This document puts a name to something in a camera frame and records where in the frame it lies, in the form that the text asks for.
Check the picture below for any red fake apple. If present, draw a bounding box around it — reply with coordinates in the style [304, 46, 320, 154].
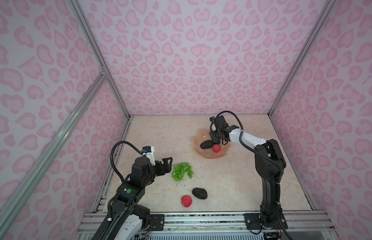
[212, 145, 221, 153]
[181, 195, 192, 208]

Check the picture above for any green fake grape bunch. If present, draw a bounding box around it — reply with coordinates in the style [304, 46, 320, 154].
[172, 163, 194, 182]

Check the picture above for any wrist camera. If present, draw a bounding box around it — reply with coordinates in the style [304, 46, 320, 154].
[209, 117, 216, 131]
[142, 146, 156, 166]

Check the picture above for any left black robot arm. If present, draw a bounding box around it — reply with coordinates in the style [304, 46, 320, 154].
[93, 157, 173, 240]

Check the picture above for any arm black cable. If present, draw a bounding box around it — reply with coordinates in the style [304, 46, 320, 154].
[109, 140, 144, 184]
[217, 110, 282, 184]

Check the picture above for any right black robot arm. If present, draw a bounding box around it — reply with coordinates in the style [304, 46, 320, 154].
[209, 111, 287, 230]

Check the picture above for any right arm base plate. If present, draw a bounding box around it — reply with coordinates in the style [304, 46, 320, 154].
[243, 213, 288, 235]

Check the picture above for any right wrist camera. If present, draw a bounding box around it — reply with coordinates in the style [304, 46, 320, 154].
[209, 117, 216, 131]

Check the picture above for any pink flower-shaped fruit bowl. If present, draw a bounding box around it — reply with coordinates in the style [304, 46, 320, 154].
[192, 129, 231, 160]

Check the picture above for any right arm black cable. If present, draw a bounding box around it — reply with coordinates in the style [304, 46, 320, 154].
[217, 110, 282, 184]

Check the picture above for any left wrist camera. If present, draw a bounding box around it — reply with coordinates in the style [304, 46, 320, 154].
[142, 146, 156, 166]

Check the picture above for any aluminium front rail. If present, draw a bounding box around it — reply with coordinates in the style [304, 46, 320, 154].
[74, 210, 336, 240]

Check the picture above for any dark fake avocado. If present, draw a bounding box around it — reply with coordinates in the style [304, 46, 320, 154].
[200, 140, 214, 150]
[192, 188, 208, 200]

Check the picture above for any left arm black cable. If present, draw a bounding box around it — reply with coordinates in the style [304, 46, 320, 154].
[109, 140, 144, 184]

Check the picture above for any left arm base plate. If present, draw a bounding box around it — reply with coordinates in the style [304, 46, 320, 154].
[142, 214, 165, 232]

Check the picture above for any left diagonal aluminium frame bar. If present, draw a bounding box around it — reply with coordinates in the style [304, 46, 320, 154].
[0, 72, 109, 240]

